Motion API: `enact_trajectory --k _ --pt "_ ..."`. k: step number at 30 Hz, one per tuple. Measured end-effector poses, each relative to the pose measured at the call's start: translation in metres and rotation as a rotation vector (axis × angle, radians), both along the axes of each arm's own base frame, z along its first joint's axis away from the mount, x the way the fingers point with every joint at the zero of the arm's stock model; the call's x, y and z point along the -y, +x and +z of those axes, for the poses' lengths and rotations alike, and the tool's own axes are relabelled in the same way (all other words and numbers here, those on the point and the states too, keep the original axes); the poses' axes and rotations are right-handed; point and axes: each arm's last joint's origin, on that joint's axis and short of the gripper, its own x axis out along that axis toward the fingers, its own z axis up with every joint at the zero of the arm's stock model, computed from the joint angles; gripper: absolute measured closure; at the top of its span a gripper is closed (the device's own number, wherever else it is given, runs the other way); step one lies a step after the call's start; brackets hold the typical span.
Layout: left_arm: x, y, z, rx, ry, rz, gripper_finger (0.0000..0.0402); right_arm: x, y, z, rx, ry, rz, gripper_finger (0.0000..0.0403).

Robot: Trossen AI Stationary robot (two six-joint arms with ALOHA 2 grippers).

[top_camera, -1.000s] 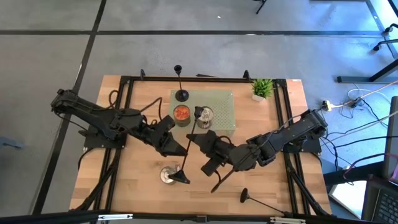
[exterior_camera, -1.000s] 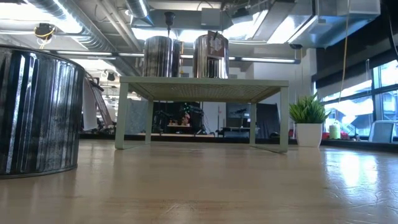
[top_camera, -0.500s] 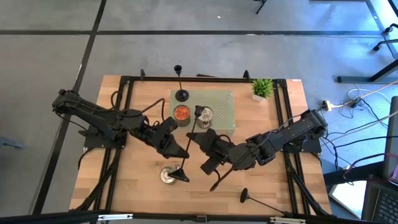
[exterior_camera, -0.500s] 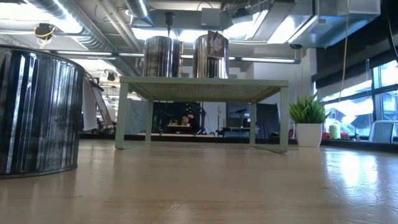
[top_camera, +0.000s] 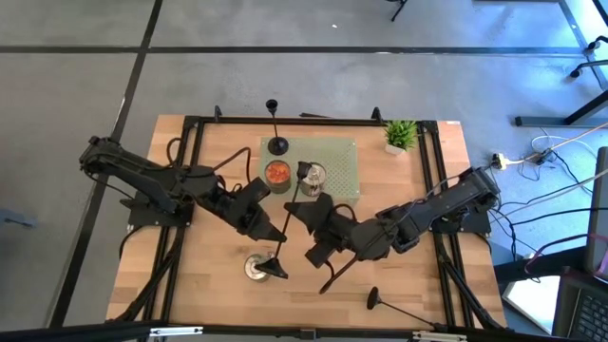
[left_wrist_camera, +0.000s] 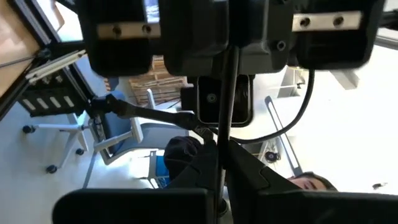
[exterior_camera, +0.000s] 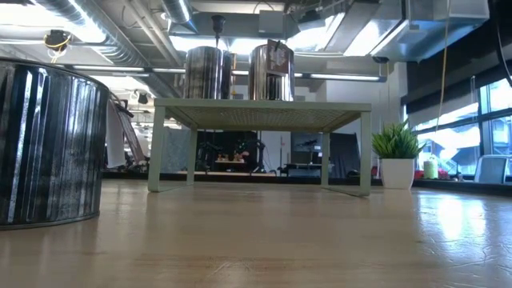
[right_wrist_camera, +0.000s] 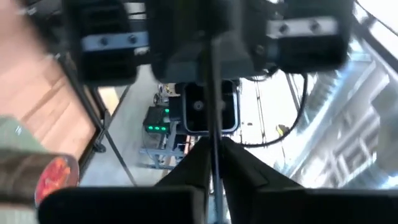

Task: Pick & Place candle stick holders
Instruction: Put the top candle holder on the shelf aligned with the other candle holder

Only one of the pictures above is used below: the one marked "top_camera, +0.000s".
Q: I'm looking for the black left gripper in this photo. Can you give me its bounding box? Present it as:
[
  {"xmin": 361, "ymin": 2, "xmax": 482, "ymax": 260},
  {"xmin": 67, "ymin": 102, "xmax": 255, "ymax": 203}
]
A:
[{"xmin": 207, "ymin": 185, "xmax": 289, "ymax": 244}]

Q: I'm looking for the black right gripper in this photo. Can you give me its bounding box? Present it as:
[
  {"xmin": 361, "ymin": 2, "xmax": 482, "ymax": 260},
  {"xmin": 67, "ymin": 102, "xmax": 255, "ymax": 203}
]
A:
[{"xmin": 283, "ymin": 191, "xmax": 377, "ymax": 254}]

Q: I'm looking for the silver ribbed lidded candle tin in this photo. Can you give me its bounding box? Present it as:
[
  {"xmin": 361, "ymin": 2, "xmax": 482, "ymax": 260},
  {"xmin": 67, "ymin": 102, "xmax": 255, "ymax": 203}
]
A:
[
  {"xmin": 243, "ymin": 253, "xmax": 273, "ymax": 284},
  {"xmin": 299, "ymin": 161, "xmax": 329, "ymax": 199}
]

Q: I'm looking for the black metal candlestick holder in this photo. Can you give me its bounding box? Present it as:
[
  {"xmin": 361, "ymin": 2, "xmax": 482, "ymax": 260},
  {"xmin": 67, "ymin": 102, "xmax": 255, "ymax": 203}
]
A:
[
  {"xmin": 255, "ymin": 160, "xmax": 315, "ymax": 281},
  {"xmin": 365, "ymin": 285, "xmax": 447, "ymax": 333},
  {"xmin": 264, "ymin": 98, "xmax": 290, "ymax": 157}
]

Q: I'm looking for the tin with orange candle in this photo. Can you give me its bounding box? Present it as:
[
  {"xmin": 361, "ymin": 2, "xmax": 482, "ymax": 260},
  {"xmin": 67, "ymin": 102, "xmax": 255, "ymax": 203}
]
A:
[{"xmin": 263, "ymin": 159, "xmax": 293, "ymax": 195}]

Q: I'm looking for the green perforated metal rack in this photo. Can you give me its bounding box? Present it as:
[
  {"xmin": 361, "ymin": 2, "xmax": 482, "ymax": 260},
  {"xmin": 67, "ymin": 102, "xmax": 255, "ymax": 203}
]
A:
[{"xmin": 258, "ymin": 136, "xmax": 361, "ymax": 206}]

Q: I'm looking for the black aluminium crossbeam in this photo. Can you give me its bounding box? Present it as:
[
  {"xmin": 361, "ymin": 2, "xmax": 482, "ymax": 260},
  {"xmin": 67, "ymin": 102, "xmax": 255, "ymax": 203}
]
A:
[{"xmin": 0, "ymin": 321, "xmax": 608, "ymax": 342}]

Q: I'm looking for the small potted green plant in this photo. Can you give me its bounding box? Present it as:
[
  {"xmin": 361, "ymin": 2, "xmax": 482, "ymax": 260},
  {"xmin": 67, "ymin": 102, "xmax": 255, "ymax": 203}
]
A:
[{"xmin": 383, "ymin": 119, "xmax": 420, "ymax": 157}]

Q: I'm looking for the black chair leg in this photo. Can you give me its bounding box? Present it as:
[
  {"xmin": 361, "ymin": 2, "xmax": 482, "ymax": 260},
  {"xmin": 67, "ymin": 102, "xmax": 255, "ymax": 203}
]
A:
[{"xmin": 387, "ymin": 0, "xmax": 409, "ymax": 23}]

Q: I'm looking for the white sheet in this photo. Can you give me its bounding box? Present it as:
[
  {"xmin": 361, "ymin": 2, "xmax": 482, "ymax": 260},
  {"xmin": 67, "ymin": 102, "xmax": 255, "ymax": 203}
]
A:
[{"xmin": 502, "ymin": 275, "xmax": 561, "ymax": 333}]

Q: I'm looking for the black desk foot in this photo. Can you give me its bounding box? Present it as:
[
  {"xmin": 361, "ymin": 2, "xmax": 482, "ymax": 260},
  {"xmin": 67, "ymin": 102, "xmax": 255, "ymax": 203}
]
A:
[{"xmin": 515, "ymin": 87, "xmax": 608, "ymax": 128}]

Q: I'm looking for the grey floor object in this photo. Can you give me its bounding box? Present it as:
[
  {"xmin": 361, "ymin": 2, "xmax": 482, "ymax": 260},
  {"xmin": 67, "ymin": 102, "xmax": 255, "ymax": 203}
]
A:
[{"xmin": 0, "ymin": 208, "xmax": 39, "ymax": 230}]

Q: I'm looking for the grey monitor edge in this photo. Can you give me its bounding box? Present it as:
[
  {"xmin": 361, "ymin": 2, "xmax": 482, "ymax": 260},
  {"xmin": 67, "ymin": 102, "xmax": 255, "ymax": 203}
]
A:
[{"xmin": 584, "ymin": 145, "xmax": 608, "ymax": 275}]

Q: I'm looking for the dark laptop keyboard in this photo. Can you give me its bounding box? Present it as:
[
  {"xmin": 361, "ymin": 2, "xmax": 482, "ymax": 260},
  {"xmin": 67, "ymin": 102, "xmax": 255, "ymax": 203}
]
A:
[{"xmin": 553, "ymin": 275, "xmax": 608, "ymax": 342}]

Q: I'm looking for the black chair base with castors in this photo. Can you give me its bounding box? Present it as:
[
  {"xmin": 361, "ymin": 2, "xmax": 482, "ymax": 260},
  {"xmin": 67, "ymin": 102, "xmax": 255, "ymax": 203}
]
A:
[{"xmin": 568, "ymin": 35, "xmax": 608, "ymax": 80}]

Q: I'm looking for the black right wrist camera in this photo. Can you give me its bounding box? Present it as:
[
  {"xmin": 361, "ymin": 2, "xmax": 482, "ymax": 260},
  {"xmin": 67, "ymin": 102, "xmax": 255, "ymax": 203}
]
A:
[{"xmin": 303, "ymin": 239, "xmax": 339, "ymax": 270}]

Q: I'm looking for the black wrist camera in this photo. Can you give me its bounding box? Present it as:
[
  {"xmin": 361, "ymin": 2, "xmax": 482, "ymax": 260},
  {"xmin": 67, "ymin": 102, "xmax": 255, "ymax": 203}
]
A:
[
  {"xmin": 303, "ymin": 239, "xmax": 339, "ymax": 270},
  {"xmin": 244, "ymin": 177, "xmax": 273, "ymax": 203}
]

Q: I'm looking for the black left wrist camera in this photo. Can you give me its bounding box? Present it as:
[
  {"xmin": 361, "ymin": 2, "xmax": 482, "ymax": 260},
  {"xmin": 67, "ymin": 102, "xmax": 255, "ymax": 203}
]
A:
[{"xmin": 244, "ymin": 177, "xmax": 273, "ymax": 203}]

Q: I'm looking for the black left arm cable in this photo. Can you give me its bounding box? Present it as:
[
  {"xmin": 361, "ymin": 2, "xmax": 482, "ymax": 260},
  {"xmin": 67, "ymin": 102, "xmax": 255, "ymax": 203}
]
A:
[{"xmin": 208, "ymin": 145, "xmax": 254, "ymax": 187}]

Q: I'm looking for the black aluminium table frame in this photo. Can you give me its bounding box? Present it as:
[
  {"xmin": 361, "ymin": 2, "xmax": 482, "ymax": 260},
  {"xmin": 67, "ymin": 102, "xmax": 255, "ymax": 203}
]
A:
[{"xmin": 106, "ymin": 104, "xmax": 507, "ymax": 333}]

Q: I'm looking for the silver metal bracket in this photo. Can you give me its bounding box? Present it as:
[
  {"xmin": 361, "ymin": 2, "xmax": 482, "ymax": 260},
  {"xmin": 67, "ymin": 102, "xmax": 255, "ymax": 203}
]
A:
[
  {"xmin": 411, "ymin": 331, "xmax": 467, "ymax": 342},
  {"xmin": 149, "ymin": 325, "xmax": 204, "ymax": 338}
]

